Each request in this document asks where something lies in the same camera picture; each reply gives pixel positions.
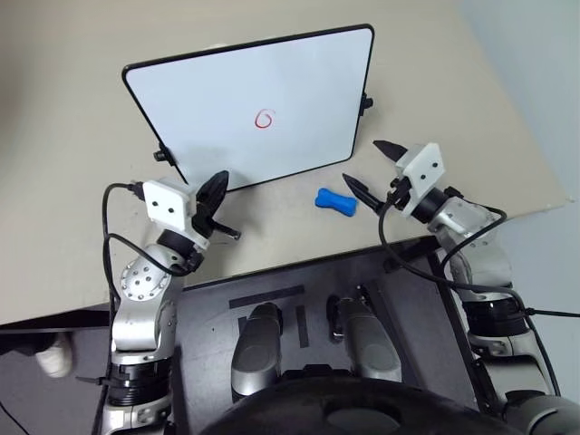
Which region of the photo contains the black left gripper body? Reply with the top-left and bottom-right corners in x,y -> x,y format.
190,203 -> 216,240

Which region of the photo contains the silver left robot foot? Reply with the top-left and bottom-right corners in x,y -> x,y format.
230,302 -> 285,405

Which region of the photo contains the white shoe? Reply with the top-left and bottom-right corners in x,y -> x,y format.
34,334 -> 74,379

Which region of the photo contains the short black tape strip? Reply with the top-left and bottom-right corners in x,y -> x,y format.
294,304 -> 311,350

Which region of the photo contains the black robot torso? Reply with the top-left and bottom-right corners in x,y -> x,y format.
198,364 -> 516,435

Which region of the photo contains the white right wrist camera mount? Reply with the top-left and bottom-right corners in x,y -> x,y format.
393,141 -> 446,215

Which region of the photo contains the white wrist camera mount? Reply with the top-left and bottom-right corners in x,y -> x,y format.
393,141 -> 446,215
141,178 -> 211,249

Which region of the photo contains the black floor platform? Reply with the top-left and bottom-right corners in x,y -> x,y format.
169,235 -> 499,435

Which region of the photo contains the silver robot foot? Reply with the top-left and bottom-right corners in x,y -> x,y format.
230,302 -> 285,405
325,295 -> 405,384

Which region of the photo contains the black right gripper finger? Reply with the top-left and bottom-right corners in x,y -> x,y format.
372,140 -> 409,166
342,172 -> 387,214

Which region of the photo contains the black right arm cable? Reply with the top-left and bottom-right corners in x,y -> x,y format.
377,180 -> 580,400

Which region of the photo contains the blue bone-shaped object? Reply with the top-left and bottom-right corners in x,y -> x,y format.
313,186 -> 360,218

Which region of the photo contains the black zip tie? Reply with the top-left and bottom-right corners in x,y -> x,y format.
74,372 -> 114,388

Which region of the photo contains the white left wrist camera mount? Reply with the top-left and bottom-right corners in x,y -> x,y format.
141,178 -> 211,249

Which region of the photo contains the silver right robot foot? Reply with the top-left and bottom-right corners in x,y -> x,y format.
325,295 -> 405,384

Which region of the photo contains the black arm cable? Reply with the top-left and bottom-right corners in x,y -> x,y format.
100,179 -> 194,327
377,180 -> 580,400

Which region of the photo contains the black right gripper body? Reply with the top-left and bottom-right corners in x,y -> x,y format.
384,176 -> 413,211

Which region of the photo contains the long black tape strip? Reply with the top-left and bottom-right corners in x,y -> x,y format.
227,285 -> 306,311

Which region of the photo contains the black framed whiteboard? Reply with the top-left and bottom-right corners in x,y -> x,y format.
121,23 -> 376,194

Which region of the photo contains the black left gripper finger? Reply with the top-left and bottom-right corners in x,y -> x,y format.
211,219 -> 243,241
197,169 -> 230,218

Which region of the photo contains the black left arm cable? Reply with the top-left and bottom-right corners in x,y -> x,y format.
100,179 -> 194,327

